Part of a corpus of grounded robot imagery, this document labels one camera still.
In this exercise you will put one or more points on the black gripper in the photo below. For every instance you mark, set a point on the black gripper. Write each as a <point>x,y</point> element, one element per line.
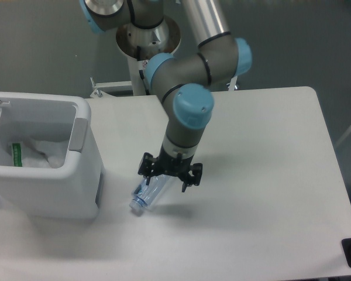
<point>150,166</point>

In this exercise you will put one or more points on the clear plastic water bottle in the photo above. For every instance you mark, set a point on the clear plastic water bottle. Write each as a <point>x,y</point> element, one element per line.
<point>145,196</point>

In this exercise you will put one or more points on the white plastic wrapper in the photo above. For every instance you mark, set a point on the white plastic wrapper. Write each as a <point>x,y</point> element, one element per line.
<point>38,153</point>

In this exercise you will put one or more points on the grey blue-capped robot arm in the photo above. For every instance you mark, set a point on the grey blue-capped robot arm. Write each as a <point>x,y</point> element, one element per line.
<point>145,33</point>

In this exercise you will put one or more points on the white open trash can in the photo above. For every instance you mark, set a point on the white open trash can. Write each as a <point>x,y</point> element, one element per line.
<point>71,191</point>

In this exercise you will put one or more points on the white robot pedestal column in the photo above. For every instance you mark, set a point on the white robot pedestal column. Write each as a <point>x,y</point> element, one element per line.
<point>134,79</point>

